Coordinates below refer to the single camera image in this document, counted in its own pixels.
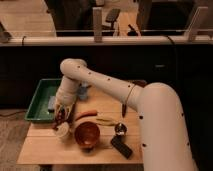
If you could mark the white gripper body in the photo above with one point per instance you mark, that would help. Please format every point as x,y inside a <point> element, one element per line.
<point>66,94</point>

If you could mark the dark purple grape bunch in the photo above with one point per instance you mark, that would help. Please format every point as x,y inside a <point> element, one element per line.
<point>62,119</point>

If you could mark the white paper cup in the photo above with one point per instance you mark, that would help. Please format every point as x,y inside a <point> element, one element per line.
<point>63,131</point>

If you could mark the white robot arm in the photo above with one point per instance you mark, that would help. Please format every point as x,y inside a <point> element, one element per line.
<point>164,140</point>

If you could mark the blue grey sponge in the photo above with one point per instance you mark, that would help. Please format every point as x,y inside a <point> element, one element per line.
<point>51,104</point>

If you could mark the light blue plastic bottle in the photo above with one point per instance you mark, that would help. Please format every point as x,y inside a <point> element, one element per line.
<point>83,91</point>

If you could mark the green plastic tray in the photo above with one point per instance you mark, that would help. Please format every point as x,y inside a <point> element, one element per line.
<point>38,108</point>

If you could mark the orange carrot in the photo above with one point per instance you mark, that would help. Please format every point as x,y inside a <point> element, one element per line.
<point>85,114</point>

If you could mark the brown wooden bowl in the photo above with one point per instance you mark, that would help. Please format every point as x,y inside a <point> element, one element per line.
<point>87,135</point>

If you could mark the yellow green banana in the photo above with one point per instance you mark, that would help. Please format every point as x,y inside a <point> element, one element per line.
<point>105,121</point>

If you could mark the black office chair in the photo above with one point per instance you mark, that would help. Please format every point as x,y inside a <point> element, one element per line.
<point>110,19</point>

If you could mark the dark handled knife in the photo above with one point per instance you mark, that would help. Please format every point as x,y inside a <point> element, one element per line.
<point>124,110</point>

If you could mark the white horizontal rail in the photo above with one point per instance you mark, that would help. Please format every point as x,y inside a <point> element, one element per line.
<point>106,41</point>

